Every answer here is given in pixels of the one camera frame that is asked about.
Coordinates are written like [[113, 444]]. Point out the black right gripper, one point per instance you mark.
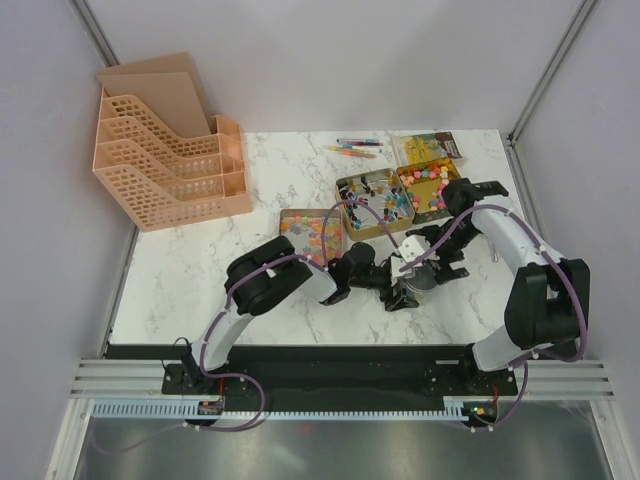
[[445, 273]]

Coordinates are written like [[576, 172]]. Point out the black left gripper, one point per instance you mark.
[[399, 300]]

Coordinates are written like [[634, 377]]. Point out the silver round jar lid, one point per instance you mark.
[[422, 280]]

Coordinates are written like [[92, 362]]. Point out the shiny metal scoop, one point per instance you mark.
[[494, 255]]

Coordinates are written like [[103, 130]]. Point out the gold tin of star candies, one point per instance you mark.
[[424, 184]]

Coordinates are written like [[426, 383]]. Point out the gold tin of lollipops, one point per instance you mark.
[[377, 194]]

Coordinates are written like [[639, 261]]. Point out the pink tray of gummy candies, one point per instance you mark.
[[303, 228]]

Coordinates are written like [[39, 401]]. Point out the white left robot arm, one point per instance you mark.
[[260, 280]]

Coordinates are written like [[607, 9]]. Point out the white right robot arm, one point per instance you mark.
[[548, 303]]

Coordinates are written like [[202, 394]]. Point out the paperback book with yellow cover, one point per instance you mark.
[[425, 147]]

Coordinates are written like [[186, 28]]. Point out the orange highlighter pen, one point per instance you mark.
[[364, 155]]

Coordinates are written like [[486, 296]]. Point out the peach plastic file organizer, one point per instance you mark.
[[159, 151]]

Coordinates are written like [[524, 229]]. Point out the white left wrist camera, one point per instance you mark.
[[397, 271]]

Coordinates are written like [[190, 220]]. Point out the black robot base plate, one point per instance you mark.
[[345, 375]]

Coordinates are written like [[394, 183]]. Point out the light blue cable duct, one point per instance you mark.
[[428, 409]]

